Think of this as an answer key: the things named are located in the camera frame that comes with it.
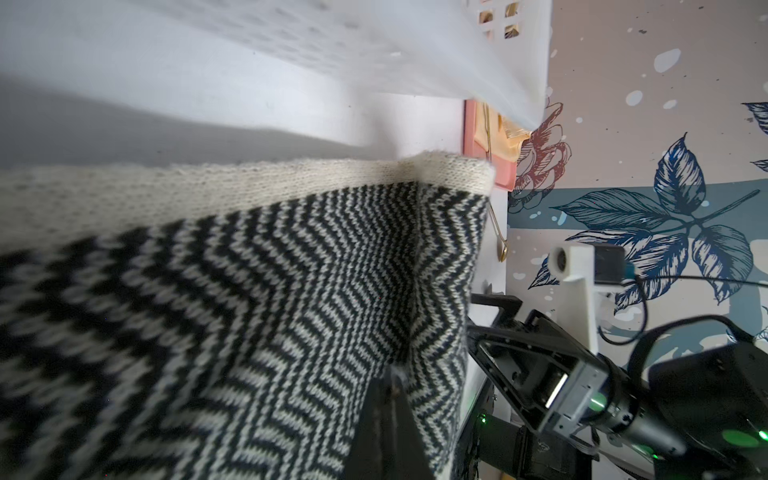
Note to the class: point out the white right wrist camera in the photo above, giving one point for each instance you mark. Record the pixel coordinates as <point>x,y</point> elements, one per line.
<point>584,272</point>

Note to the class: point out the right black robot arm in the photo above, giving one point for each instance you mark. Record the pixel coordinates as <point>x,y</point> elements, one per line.
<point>702,416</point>

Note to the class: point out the gold spoon on table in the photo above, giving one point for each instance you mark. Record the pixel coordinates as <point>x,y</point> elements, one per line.
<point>501,241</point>

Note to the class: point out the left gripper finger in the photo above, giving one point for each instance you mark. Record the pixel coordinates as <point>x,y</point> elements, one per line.
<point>387,443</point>

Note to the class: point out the pink plastic tray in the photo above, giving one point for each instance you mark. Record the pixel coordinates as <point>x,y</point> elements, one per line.
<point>505,171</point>

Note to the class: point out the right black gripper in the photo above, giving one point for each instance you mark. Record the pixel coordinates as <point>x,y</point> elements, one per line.
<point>553,383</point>

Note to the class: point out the white perforated plastic basket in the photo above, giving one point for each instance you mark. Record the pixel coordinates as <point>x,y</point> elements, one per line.
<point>493,51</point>

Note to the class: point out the black white houndstooth scarf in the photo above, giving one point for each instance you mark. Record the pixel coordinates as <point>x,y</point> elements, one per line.
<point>225,321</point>

